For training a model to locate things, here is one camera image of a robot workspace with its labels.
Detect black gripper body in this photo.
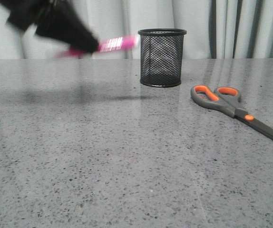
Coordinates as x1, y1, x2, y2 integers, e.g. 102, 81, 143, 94
0, 0, 63, 33

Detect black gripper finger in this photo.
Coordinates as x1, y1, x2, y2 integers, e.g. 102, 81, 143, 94
35, 2, 99, 53

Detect pink marker pen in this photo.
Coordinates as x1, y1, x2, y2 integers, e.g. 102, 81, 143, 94
56, 35, 140, 58

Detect grey orange scissors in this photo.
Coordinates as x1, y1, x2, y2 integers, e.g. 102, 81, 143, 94
190, 85, 273, 140

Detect black mesh pen cup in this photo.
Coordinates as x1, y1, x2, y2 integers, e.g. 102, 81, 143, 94
138, 28, 187, 87

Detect grey curtain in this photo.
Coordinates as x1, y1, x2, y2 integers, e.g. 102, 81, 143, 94
0, 0, 273, 59

